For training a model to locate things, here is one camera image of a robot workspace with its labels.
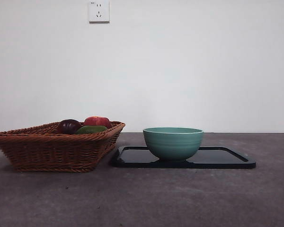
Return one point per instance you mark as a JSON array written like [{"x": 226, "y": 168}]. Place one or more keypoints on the teal ribbed bowl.
[{"x": 172, "y": 144}]

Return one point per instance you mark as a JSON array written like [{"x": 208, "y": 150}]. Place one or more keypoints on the red apple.
[{"x": 97, "y": 121}]

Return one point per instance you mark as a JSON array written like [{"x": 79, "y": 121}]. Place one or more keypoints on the green avocado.
[{"x": 92, "y": 129}]

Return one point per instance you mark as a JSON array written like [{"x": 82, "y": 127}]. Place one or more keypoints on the dark purple round fruit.
[{"x": 68, "y": 125}]

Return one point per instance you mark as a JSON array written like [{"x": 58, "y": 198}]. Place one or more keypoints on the black rectangular tray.
[{"x": 215, "y": 158}]

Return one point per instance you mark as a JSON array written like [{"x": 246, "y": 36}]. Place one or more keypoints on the brown wicker basket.
[{"x": 54, "y": 151}]

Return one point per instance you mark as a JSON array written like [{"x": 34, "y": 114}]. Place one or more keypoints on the white wall socket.
[{"x": 99, "y": 11}]

